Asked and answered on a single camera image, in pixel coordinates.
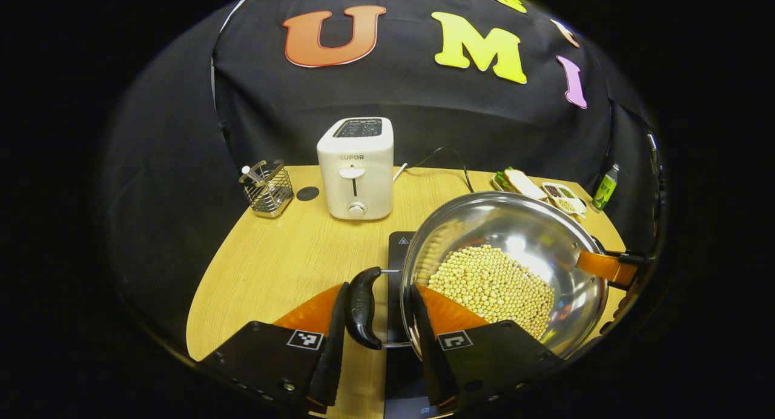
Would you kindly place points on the black backdrop cloth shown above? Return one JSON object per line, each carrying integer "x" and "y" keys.
{"x": 393, "y": 104}

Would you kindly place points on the heap of soybeans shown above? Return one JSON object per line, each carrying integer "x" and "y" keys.
{"x": 490, "y": 286}

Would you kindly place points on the black round desk grommet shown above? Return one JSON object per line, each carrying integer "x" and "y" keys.
{"x": 307, "y": 193}

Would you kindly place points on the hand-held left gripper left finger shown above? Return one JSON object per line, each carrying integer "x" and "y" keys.
{"x": 336, "y": 358}

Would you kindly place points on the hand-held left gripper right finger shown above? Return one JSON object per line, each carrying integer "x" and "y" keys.
{"x": 430, "y": 364}

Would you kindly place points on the sandwich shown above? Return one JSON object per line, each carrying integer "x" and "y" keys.
{"x": 525, "y": 184}

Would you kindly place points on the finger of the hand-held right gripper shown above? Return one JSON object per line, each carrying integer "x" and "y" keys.
{"x": 605, "y": 266}

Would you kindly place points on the black induction cooktop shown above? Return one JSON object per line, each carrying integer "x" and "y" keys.
{"x": 396, "y": 370}

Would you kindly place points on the stainless steel pot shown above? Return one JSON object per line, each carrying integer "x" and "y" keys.
{"x": 514, "y": 225}

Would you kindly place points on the green drink bottle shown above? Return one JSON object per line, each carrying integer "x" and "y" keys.
{"x": 605, "y": 188}

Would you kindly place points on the white divided dish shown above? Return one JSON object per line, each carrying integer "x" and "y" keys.
{"x": 564, "y": 199}

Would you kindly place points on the white toaster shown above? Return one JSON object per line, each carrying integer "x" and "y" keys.
{"x": 357, "y": 189}

